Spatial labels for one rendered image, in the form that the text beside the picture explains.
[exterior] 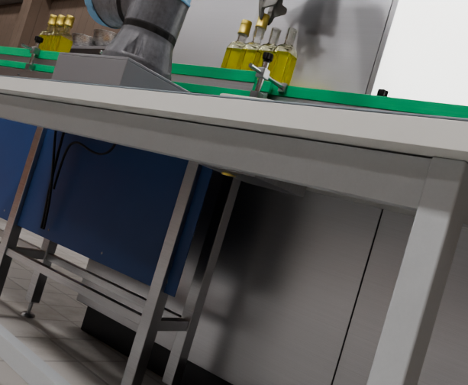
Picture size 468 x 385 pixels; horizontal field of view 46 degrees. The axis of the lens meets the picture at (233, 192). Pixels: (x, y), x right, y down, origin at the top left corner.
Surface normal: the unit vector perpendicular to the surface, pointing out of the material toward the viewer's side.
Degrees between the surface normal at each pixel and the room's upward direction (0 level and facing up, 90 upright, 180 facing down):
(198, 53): 90
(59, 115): 90
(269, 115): 90
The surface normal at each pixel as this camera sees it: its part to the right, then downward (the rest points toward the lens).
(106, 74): -0.66, -0.22
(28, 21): 0.70, 0.18
